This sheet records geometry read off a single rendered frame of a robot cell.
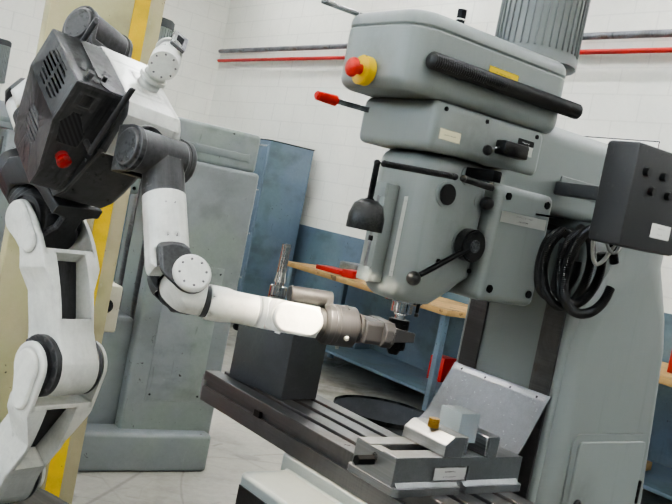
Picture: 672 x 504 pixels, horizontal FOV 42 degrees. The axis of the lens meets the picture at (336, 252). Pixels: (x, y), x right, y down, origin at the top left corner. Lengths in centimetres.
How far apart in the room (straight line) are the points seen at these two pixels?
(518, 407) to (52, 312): 110
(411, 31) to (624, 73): 533
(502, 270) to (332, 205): 730
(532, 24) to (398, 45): 42
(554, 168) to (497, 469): 69
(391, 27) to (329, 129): 773
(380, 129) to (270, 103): 871
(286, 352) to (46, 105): 81
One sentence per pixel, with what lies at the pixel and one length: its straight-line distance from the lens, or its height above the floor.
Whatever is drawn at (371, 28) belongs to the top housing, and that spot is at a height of 185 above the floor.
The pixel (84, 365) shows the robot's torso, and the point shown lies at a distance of 212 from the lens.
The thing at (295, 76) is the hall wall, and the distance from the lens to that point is 1028.
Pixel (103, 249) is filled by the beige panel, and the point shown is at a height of 115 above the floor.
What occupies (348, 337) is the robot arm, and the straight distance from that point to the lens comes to 187.
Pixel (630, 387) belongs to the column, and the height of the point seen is 118.
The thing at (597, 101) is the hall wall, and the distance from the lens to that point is 712.
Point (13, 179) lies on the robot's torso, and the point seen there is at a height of 139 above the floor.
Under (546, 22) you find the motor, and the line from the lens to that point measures 209.
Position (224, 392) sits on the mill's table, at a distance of 233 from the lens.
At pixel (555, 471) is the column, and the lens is 219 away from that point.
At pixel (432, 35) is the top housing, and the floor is 184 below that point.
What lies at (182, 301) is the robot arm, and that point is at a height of 124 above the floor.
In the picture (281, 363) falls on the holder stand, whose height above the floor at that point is 107.
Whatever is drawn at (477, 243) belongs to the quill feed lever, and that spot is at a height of 146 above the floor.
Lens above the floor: 148
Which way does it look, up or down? 3 degrees down
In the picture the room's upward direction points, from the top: 11 degrees clockwise
